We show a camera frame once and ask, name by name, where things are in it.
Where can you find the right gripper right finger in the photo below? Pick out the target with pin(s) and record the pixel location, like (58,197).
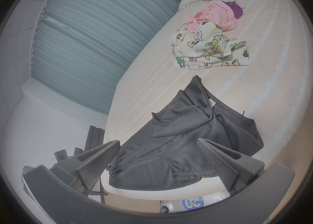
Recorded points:
(227,174)

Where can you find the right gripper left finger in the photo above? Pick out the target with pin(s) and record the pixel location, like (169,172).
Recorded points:
(90,176)

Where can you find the black T-shirt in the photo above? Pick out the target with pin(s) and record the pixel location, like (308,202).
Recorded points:
(176,132)

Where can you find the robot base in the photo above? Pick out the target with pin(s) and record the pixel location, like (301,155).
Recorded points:
(193,202)

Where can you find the bed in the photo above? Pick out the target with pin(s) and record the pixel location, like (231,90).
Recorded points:
(269,71)

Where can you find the black chest of drawers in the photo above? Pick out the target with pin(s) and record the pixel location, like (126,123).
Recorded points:
(95,136)

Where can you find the blue-green curtain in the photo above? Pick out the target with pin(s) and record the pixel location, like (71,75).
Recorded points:
(117,10)
(80,71)

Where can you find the white printed pyjama top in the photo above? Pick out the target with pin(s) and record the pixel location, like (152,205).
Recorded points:
(203,51)

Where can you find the pink garment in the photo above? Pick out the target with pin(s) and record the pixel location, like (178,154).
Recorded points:
(215,15)

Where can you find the purple garment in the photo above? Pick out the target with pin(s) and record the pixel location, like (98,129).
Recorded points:
(236,10)

